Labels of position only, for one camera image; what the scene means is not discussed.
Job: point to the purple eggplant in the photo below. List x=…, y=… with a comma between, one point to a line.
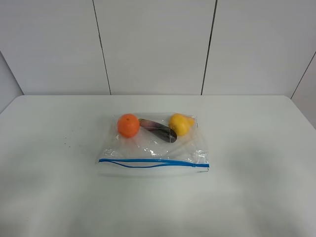
x=161, y=131

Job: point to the yellow pear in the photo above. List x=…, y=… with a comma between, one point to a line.
x=181, y=124

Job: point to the clear plastic zip bag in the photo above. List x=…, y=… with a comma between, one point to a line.
x=147, y=155

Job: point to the orange fruit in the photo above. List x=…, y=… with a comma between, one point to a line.
x=128, y=125

